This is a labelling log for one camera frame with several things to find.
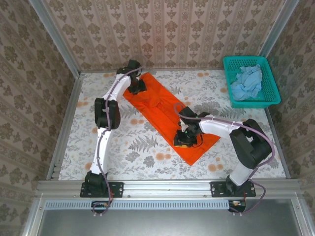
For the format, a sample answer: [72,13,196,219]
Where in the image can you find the grey metal panel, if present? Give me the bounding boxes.
[22,198,315,236]

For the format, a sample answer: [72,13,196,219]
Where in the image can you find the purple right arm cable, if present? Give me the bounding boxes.
[174,103,275,217]

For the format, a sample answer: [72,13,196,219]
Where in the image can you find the grey slotted cable duct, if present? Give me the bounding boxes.
[45,199,231,210]

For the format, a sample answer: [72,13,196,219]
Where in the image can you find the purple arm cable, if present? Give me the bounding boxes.
[92,64,144,217]
[174,103,275,217]

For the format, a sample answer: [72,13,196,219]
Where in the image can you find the teal plastic basket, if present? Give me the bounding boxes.
[222,56,282,109]

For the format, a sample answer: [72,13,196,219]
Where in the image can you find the floral tablecloth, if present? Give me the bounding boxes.
[58,70,288,181]

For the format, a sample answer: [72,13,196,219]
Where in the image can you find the black connector box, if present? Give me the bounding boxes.
[228,200,247,213]
[91,200,111,214]

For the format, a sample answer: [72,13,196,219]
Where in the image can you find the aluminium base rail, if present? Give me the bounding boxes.
[36,179,305,198]

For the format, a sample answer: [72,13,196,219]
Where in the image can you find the light blue t-shirt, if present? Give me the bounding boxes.
[230,64,263,101]

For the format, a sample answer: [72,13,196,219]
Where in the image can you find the aluminium corner post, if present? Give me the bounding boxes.
[257,0,300,59]
[28,0,82,77]

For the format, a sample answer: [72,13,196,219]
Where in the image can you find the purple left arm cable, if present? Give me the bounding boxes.
[92,64,144,217]

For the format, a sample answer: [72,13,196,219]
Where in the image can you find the orange t-shirt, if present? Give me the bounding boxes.
[123,72,221,166]

